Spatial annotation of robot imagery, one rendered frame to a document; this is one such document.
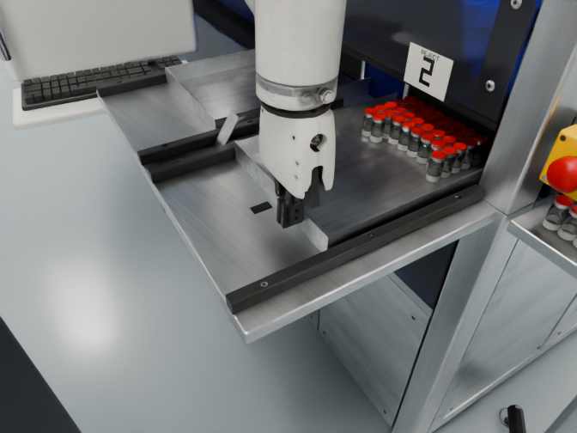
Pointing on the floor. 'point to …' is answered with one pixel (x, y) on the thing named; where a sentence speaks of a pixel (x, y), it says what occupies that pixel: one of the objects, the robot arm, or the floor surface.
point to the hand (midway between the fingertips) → (290, 210)
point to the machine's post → (435, 388)
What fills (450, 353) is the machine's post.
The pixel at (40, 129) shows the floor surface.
